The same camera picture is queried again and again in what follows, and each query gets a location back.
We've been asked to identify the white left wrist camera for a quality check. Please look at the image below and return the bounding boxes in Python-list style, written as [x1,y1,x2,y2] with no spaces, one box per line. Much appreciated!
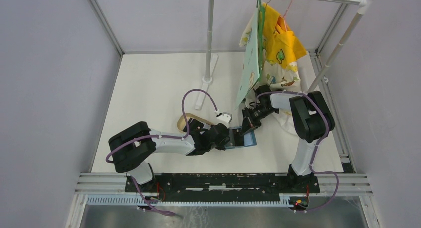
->
[215,110,232,127]

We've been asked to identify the white cartoon print garment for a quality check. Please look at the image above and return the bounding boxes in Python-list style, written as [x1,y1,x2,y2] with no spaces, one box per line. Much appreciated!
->
[239,22,303,135]

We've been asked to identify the yellow child shirt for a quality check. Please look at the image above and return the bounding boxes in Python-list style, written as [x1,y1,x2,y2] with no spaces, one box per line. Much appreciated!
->
[263,30,307,72]

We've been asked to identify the mint cartoon print cloth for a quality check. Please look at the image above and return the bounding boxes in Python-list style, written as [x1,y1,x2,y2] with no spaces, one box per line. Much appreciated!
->
[235,8,260,109]

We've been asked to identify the green clothes hanger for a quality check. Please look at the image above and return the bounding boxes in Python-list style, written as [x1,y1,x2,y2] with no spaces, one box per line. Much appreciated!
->
[256,0,266,80]

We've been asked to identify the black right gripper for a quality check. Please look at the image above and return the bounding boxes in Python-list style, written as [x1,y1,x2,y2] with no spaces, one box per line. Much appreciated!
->
[240,105,277,136]

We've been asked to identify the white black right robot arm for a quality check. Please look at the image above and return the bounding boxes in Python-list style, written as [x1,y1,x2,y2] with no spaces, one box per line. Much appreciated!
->
[241,85,335,192]

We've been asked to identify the pink clothes hanger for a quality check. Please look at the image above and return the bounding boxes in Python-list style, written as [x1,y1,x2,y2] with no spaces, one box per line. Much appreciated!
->
[262,0,293,33]

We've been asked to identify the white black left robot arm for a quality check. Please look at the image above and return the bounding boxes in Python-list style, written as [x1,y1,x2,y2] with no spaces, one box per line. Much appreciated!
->
[105,118,230,192]

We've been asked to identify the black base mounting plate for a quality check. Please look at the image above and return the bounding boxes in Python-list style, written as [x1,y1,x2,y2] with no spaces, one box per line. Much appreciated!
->
[139,173,320,202]

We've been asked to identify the silver white clothes rack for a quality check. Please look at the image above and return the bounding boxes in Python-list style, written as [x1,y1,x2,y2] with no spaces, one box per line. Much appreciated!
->
[195,0,379,111]

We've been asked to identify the white slotted cable duct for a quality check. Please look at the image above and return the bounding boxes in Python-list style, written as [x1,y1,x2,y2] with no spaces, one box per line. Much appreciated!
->
[86,195,293,208]

